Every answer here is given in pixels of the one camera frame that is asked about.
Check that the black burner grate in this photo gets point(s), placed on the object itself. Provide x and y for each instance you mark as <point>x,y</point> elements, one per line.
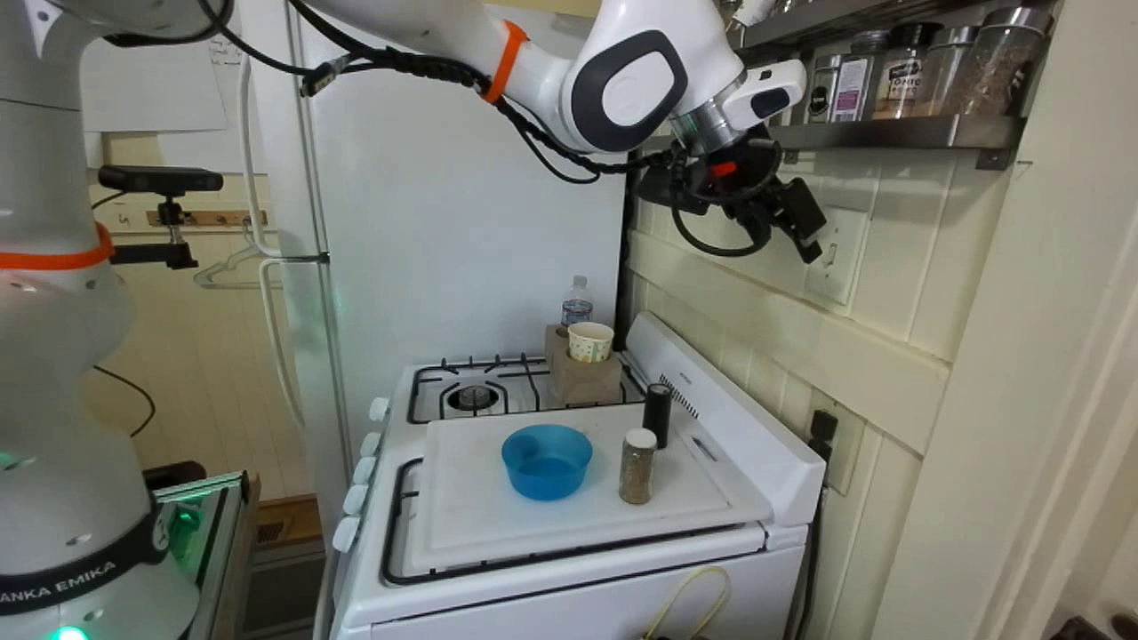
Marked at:
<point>521,372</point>

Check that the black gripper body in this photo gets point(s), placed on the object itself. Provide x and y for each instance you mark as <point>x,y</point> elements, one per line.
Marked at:
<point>748,176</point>

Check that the metal robot control box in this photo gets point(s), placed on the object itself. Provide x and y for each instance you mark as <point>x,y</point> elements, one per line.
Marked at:
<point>215,547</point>

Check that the white cutting board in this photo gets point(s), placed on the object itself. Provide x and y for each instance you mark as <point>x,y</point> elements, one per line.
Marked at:
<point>473,498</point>

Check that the glass jar with dark label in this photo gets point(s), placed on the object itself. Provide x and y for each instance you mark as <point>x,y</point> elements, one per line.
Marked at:
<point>906,72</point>

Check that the small brown paper bag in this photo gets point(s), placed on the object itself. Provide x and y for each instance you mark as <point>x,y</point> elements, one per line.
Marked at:
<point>584,381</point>

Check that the blue plastic bowl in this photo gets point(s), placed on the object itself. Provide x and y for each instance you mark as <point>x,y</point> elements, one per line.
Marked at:
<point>544,465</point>

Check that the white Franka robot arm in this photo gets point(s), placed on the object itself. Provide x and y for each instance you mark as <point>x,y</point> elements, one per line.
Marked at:
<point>48,356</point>

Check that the black camera on stand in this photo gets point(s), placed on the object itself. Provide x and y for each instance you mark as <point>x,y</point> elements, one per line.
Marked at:
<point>162,180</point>

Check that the white paper cup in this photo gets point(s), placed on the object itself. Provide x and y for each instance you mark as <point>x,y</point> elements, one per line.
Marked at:
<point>592,342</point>

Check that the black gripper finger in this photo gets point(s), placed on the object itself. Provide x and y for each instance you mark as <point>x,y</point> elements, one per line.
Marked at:
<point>796,236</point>
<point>803,203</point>

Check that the black pepper shaker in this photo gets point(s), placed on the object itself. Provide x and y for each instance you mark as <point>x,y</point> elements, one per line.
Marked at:
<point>657,413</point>

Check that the white wall switch plate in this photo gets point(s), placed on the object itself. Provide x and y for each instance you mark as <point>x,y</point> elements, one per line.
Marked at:
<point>845,278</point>

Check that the spice jar with white lid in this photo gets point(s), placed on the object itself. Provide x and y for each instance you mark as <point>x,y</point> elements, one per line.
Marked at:
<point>637,466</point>

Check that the clear water bottle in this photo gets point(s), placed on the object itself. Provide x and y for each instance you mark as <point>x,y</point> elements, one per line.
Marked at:
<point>576,303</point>

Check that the white stove knob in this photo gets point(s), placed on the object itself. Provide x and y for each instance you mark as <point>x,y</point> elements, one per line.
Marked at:
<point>355,498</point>
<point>371,446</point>
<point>346,535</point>
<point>378,409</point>

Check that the white gas stove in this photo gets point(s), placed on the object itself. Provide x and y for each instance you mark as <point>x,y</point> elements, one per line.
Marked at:
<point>571,581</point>

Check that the white refrigerator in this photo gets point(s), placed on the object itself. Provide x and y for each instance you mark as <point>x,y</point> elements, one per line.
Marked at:
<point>449,216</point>

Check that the metal spice shelf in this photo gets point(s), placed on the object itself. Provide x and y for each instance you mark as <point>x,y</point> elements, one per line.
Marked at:
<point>902,132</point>

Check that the large glass jar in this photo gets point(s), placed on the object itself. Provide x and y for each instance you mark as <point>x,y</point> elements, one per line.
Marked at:
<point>1000,65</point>

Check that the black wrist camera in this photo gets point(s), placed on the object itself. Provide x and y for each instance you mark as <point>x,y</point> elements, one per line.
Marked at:
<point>669,180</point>

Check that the spice jar with purple label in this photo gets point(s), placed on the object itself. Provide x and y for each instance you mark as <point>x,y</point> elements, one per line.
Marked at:
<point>851,87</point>

